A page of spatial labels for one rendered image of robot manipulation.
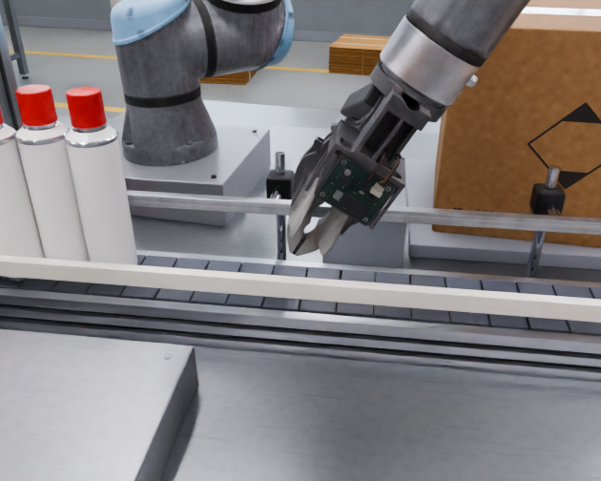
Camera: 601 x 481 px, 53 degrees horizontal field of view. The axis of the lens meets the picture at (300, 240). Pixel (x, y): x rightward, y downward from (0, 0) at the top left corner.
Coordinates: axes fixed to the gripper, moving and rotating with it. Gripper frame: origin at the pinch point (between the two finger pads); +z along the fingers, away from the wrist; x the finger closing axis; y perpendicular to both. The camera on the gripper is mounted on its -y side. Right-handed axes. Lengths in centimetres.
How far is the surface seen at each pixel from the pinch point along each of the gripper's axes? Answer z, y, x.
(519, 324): -6.4, 4.3, 22.2
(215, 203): 3.0, -2.9, -9.6
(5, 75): 8.8, -14.5, -39.4
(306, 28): 103, -542, -17
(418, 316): -1.5, 4.2, 13.6
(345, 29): 84, -537, 15
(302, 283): 1.4, 4.9, 1.8
